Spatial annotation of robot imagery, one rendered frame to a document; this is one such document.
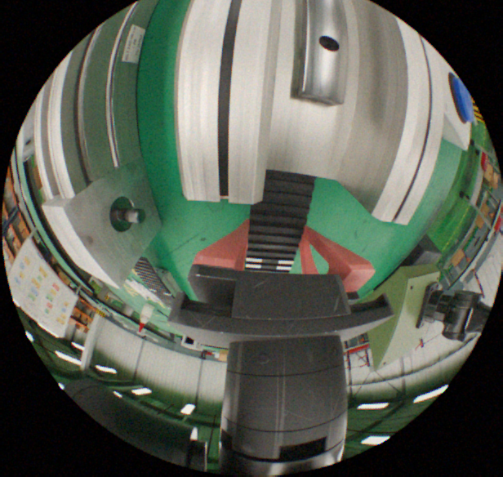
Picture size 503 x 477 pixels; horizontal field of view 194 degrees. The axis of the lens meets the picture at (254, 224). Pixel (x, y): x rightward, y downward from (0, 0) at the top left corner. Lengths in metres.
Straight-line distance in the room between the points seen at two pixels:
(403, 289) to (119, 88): 0.50
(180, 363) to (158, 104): 11.39
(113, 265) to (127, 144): 0.10
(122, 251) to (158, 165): 0.09
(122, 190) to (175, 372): 11.47
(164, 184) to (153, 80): 0.10
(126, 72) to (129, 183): 0.10
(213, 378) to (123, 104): 11.12
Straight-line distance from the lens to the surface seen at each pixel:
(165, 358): 11.68
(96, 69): 0.15
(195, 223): 0.18
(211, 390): 11.24
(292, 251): 0.15
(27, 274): 3.03
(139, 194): 0.17
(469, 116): 0.18
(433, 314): 0.49
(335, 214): 0.17
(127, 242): 0.16
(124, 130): 0.16
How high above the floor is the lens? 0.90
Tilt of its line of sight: 52 degrees down
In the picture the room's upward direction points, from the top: 175 degrees counter-clockwise
